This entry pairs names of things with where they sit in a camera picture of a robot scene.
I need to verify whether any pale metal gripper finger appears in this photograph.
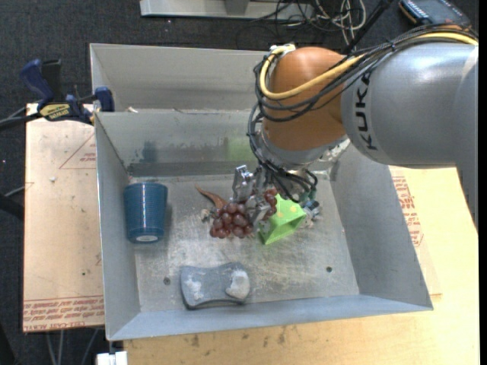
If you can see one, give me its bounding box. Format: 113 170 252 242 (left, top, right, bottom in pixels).
246 197 272 230
231 164 255 203

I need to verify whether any green hollow box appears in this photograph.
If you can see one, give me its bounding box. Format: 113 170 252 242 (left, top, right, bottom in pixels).
257 192 307 246

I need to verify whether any red toy grape bunch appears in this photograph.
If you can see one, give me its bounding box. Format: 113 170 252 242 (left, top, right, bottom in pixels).
208 188 279 240

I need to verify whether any grey metal bin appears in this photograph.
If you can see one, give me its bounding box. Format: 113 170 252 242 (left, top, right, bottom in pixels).
89 43 434 341

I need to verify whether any grey sponge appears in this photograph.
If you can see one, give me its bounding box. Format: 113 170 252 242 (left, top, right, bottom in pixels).
180 262 253 311

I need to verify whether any blue ribbed cup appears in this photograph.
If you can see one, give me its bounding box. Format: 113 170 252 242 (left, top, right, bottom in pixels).
123 182 169 244

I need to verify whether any brown cardboard board, red print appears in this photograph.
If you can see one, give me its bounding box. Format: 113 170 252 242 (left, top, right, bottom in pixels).
22 103 444 334

